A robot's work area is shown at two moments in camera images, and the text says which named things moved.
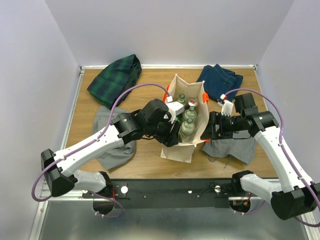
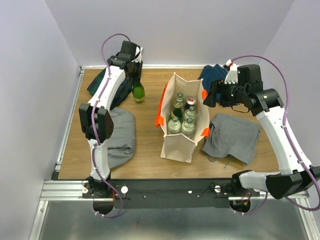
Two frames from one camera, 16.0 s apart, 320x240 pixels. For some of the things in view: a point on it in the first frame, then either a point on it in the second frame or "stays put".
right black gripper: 216,118 -> 219,87
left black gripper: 169,139 -> 136,77
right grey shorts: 242,150 stays put
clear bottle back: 181,100 stays put
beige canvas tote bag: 184,152 stays put
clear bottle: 190,113 stays put
